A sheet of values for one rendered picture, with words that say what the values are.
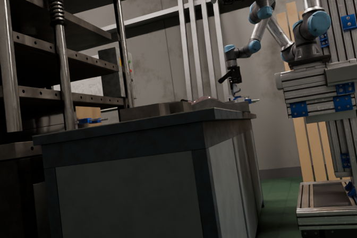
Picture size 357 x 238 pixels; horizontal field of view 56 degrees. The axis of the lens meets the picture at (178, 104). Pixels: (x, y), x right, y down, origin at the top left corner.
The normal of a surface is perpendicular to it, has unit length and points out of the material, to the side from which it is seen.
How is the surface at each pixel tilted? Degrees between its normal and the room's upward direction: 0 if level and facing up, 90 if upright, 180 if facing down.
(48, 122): 90
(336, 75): 90
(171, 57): 90
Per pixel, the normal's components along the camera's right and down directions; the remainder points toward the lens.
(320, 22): 0.09, 0.04
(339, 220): -0.37, -0.03
